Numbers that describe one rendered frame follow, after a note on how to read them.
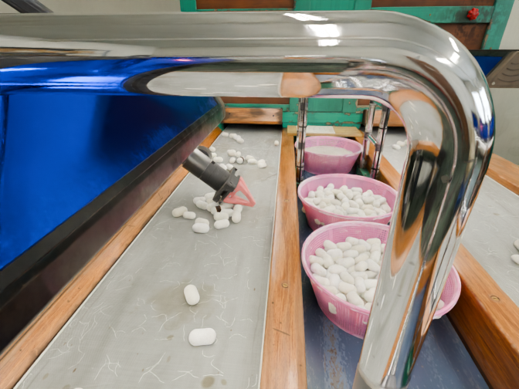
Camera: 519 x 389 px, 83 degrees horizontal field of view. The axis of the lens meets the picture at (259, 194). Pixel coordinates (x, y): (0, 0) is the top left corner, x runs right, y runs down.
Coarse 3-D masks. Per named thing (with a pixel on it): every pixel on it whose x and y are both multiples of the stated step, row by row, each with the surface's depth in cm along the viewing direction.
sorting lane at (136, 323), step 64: (192, 192) 85; (256, 192) 85; (128, 256) 59; (192, 256) 59; (256, 256) 59; (128, 320) 45; (192, 320) 45; (256, 320) 45; (64, 384) 36; (128, 384) 36; (192, 384) 36; (256, 384) 36
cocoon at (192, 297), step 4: (188, 288) 48; (192, 288) 48; (184, 292) 48; (188, 292) 47; (192, 292) 47; (196, 292) 48; (188, 296) 47; (192, 296) 47; (196, 296) 47; (188, 300) 47; (192, 300) 47; (196, 300) 47; (192, 304) 47
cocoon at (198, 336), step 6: (192, 330) 41; (198, 330) 41; (204, 330) 41; (210, 330) 41; (192, 336) 40; (198, 336) 40; (204, 336) 40; (210, 336) 40; (192, 342) 40; (198, 342) 40; (204, 342) 40; (210, 342) 40
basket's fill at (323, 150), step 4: (308, 148) 127; (312, 148) 125; (316, 148) 124; (320, 148) 124; (324, 148) 124; (328, 148) 124; (332, 148) 125; (336, 148) 125; (340, 148) 127; (312, 152) 122; (316, 152) 122; (320, 152) 119; (324, 152) 120; (328, 152) 120; (332, 152) 120; (336, 152) 120; (340, 152) 120; (344, 152) 122; (348, 152) 121; (328, 164) 110; (332, 164) 110
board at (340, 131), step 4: (288, 128) 139; (292, 128) 139; (296, 128) 139; (336, 128) 139; (340, 128) 139; (344, 128) 139; (348, 128) 139; (352, 128) 139; (356, 128) 139; (288, 132) 133; (292, 132) 133; (296, 132) 133; (336, 132) 133; (340, 132) 133; (344, 132) 133; (348, 132) 133; (352, 132) 133; (356, 132) 133; (360, 132) 133; (332, 136) 130; (336, 136) 130; (340, 136) 130; (344, 136) 130; (348, 136) 130; (352, 136) 130; (356, 136) 130; (360, 136) 129
